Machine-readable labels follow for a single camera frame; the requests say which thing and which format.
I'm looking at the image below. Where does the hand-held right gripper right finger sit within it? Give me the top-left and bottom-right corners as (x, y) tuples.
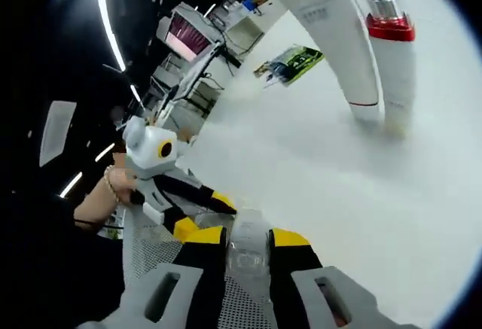
(267, 227), (411, 329)

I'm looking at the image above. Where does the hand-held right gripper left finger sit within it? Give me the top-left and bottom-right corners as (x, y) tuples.
(96, 225), (229, 329)

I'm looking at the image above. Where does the small white skincare bottle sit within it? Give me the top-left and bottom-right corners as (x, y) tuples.
(227, 210), (270, 281)

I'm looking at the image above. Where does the white skincare tube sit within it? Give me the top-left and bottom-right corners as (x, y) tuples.
(269, 0), (381, 123)

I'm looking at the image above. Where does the red collar skincare pump bottle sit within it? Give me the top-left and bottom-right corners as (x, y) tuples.
(348, 0), (417, 134)

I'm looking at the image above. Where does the person's left hand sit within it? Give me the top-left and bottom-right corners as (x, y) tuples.
(103, 165), (141, 204)

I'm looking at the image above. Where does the white mesh office chair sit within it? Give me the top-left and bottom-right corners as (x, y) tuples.
(120, 204), (274, 329)

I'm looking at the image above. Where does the ceiling air conditioner unit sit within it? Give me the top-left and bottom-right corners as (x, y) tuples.
(39, 99), (78, 168)

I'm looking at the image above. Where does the white standing desk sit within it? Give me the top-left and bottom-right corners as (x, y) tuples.
(150, 42), (227, 115)

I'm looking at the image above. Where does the computer monitor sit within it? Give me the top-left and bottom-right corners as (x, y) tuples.
(165, 14), (214, 61)

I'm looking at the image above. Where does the green black snack packet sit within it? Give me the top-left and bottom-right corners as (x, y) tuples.
(263, 44), (325, 88)

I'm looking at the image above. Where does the beaded bracelet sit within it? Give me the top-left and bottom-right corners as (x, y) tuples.
(103, 166), (121, 204)

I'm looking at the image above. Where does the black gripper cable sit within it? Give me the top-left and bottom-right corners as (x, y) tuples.
(73, 218), (125, 233)

